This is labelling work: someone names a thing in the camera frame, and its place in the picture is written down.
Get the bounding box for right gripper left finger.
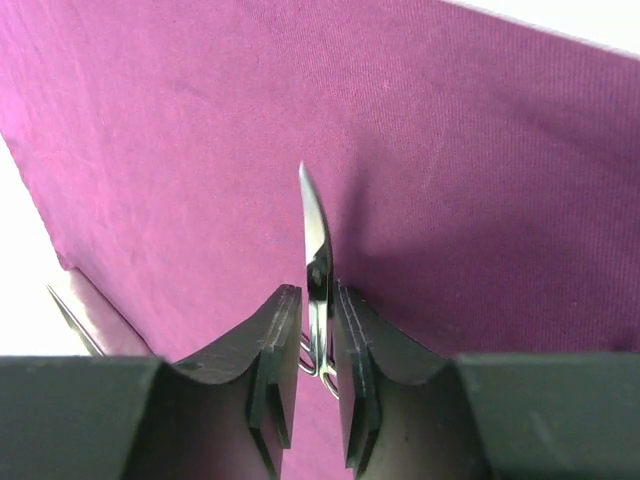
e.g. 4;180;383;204
1;285;302;479

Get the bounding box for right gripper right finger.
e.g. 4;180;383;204
333;285;639;479

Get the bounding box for steel surgical scissors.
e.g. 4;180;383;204
299;164;339;398

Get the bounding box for steel forceps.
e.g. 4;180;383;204
46;284;106;356

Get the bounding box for purple cloth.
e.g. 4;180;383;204
1;1;639;479

